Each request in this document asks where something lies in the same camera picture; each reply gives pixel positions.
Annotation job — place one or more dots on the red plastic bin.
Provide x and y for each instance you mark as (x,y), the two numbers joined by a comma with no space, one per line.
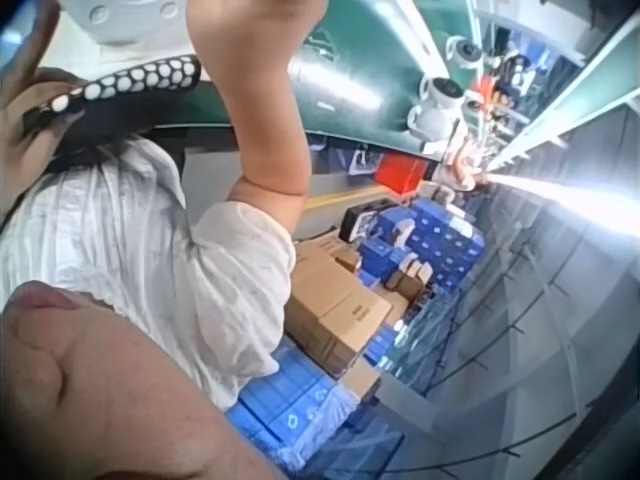
(400,174)

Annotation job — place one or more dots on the black box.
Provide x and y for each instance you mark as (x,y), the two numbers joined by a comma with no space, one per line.
(360,222)

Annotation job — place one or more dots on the black white-dotted fabric item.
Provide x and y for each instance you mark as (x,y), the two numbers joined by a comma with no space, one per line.
(125,80)

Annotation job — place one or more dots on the white dome security camera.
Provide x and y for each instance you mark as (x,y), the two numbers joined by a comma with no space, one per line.
(464,50)
(430,121)
(442,91)

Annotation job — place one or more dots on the stack of light blue cartons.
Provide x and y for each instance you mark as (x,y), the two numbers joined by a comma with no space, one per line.
(295,405)

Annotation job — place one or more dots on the grey metal shelf rack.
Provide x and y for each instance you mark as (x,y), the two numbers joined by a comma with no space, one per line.
(530,300)

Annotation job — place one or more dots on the heap of cardboard cartons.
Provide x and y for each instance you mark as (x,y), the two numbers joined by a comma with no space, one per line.
(335,315)

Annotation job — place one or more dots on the person's left hand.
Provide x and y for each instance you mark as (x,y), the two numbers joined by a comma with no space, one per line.
(17,140)

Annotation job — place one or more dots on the stack of dark blue boxes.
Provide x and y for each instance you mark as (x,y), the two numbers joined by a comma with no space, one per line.
(440,240)

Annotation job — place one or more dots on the person's left fingers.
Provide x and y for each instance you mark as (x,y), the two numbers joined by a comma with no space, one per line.
(35,45)

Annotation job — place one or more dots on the heap of assorted small goods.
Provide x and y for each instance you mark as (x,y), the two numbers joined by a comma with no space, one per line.
(502,95)

